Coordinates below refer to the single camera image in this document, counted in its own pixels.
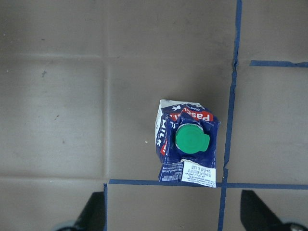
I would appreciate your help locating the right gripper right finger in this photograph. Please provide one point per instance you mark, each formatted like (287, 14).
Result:
(255, 215)

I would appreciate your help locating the blue white milk carton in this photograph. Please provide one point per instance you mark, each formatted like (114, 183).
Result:
(185, 142)

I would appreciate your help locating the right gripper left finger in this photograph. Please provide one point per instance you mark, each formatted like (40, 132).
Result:
(93, 215)

